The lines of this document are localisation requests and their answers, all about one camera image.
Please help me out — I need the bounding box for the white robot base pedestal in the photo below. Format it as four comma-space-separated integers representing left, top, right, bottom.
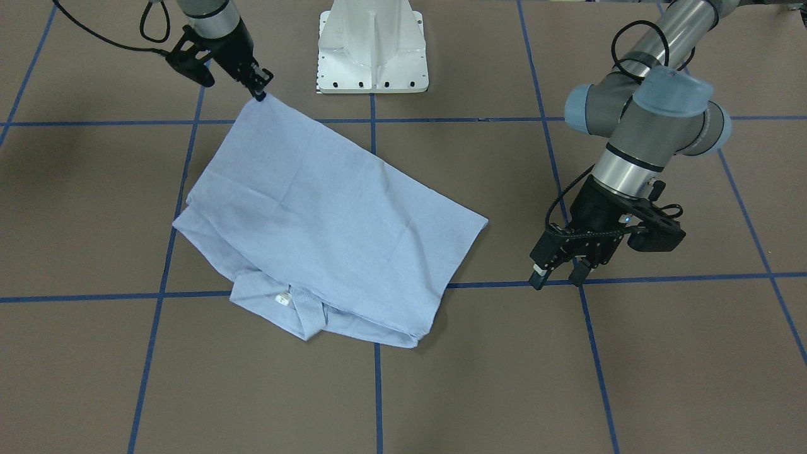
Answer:
315, 1, 430, 94

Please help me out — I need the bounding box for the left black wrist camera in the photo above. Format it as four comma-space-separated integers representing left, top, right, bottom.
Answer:
625, 179, 686, 252

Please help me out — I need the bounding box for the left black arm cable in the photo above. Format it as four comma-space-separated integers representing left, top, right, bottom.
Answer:
543, 20, 697, 237

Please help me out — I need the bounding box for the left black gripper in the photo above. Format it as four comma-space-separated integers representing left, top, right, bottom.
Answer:
528, 176, 629, 291

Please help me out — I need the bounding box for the blue striped button shirt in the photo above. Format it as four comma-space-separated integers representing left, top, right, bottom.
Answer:
173, 95, 488, 349

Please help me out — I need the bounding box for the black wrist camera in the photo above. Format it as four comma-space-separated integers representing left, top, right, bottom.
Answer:
164, 24, 214, 87
625, 179, 686, 252

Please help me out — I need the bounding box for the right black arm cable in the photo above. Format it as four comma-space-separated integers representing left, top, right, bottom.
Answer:
54, 0, 172, 56

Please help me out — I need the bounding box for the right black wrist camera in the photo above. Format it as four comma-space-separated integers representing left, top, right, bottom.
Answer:
164, 24, 214, 87

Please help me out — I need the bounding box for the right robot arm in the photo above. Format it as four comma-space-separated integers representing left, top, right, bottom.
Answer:
178, 1, 274, 102

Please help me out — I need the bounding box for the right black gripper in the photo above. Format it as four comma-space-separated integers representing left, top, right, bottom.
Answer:
211, 22, 274, 102

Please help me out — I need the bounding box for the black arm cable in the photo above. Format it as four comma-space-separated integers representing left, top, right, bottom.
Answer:
54, 0, 172, 56
543, 20, 697, 237

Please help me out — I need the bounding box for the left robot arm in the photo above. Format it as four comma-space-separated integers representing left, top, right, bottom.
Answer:
528, 1, 740, 290

